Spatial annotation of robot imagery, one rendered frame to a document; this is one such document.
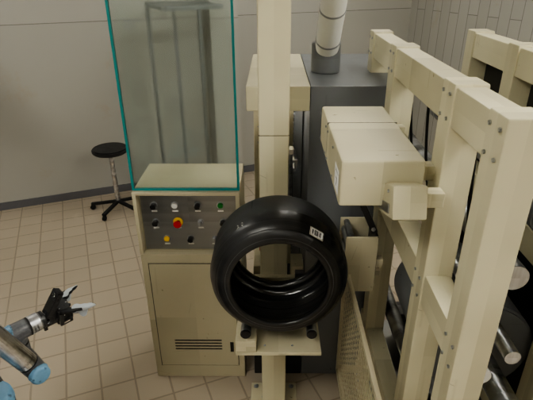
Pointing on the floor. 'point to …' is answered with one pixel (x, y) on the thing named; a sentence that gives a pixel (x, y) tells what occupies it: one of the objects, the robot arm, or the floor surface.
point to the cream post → (274, 148)
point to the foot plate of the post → (262, 391)
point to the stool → (107, 150)
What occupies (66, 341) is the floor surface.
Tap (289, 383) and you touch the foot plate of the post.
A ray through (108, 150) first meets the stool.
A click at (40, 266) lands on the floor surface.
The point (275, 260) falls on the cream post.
